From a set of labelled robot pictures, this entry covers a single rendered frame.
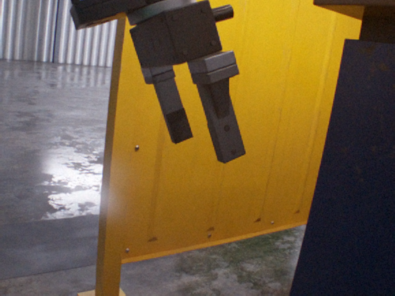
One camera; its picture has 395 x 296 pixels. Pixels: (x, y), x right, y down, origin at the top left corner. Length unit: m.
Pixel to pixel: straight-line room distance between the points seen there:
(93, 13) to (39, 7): 11.40
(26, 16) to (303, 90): 10.56
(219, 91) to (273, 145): 1.15
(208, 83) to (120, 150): 0.79
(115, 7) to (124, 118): 0.72
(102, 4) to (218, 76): 0.13
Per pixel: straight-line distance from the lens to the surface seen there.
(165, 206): 1.29
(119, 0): 0.39
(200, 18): 0.37
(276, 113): 1.47
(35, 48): 11.78
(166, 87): 0.49
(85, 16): 0.39
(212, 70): 0.33
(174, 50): 0.36
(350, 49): 0.59
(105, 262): 1.24
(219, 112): 0.36
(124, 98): 1.08
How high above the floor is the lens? 0.83
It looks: 13 degrees down
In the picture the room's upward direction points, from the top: 8 degrees clockwise
